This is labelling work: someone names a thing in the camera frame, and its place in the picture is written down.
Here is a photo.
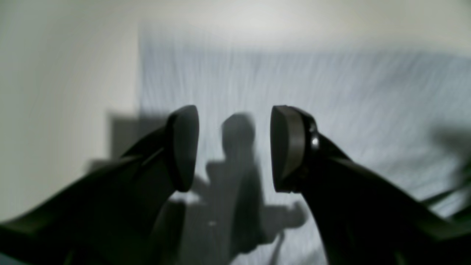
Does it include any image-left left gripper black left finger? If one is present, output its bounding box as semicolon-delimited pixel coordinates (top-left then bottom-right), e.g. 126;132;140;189
1;105;199;265

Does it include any grey T-shirt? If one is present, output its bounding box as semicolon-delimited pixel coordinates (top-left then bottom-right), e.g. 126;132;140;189
139;36;470;265

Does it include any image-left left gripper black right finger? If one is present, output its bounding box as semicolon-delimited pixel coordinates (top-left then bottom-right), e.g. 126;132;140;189
270;105;470;265

